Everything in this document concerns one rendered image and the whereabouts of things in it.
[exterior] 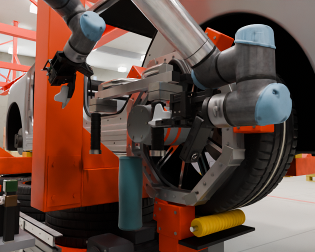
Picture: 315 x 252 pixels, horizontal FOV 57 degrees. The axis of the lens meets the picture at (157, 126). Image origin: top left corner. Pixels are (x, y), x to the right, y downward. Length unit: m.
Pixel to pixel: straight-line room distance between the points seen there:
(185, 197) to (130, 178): 0.21
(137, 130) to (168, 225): 0.35
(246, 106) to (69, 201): 0.90
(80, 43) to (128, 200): 0.55
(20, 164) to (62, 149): 1.98
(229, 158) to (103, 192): 0.67
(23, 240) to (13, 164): 2.06
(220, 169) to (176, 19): 0.47
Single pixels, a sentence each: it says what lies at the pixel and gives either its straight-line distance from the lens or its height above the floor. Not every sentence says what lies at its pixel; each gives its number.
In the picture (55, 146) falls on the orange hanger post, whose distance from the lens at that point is 1.25.
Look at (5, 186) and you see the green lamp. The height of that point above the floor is 0.64.
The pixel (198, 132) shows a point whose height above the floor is 0.81.
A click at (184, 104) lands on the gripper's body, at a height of 0.87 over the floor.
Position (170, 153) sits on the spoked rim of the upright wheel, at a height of 0.75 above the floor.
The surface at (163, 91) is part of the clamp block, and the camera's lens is 0.79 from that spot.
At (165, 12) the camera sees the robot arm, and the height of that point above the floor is 1.05.
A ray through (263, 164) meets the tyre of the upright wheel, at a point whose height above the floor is 0.72.
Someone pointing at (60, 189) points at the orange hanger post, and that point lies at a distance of 1.26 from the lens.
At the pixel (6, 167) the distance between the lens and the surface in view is 3.18.
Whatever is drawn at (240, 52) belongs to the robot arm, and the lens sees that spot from 0.60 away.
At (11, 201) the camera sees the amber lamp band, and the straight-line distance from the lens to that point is 1.14.
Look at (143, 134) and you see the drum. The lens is 0.94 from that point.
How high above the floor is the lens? 0.77
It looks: 4 degrees up
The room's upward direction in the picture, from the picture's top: straight up
